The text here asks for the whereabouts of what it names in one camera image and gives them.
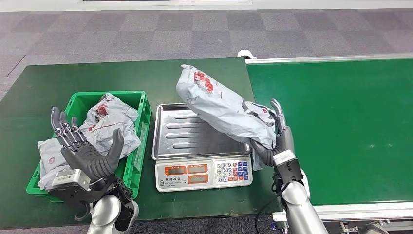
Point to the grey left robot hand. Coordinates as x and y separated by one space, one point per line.
87 158

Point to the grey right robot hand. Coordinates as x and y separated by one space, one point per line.
284 139

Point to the grey mailer package red lettering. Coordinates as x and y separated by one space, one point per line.
222 106

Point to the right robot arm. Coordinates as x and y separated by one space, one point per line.
300 206

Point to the green conveyor belt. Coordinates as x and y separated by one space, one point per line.
338 129

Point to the white conveyor roller end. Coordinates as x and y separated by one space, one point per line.
246 53

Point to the grey mailer bag round logo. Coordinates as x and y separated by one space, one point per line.
48 158

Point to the grey mailer bag red stripe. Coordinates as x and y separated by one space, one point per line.
113 119

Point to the green plastic crate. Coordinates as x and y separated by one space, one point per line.
137 161

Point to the steel scale tray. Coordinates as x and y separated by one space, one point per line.
190 135

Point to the white electronic scale body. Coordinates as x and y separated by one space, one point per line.
193 174

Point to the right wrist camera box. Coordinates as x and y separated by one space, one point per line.
284 157

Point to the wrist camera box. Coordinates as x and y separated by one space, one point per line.
284 157
69 179

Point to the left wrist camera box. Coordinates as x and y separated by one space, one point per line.
69 179

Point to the silver conveyor frame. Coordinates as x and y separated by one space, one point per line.
355 211

